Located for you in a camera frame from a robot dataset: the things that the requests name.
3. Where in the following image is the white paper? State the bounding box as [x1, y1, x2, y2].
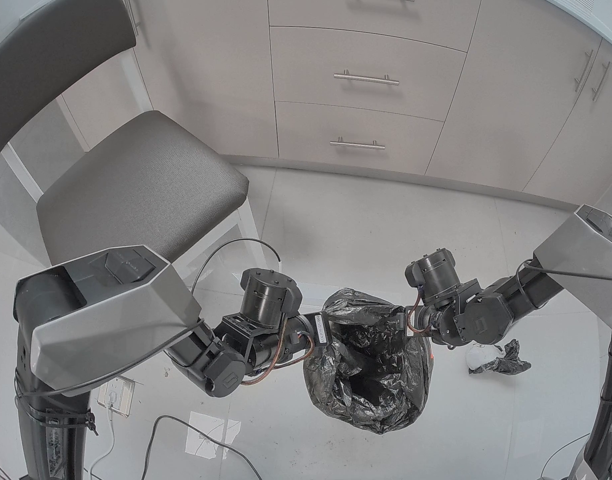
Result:
[467, 345, 505, 374]

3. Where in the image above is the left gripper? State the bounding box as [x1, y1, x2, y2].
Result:
[285, 312, 333, 364]

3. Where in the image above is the white cable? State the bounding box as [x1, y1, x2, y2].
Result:
[88, 390, 120, 480]

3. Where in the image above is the grey padded white chair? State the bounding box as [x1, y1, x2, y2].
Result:
[0, 0, 274, 293]

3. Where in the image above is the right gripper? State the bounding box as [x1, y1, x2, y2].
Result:
[387, 304, 439, 341]

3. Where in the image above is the black plastic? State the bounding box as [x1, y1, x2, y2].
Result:
[473, 339, 532, 377]

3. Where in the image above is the beige cabinet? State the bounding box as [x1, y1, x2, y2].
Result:
[60, 0, 612, 214]

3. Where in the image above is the black cable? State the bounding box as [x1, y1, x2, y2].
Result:
[188, 238, 283, 294]
[143, 414, 265, 480]

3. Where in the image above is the black plastic bag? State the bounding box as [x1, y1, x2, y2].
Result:
[303, 288, 435, 436]

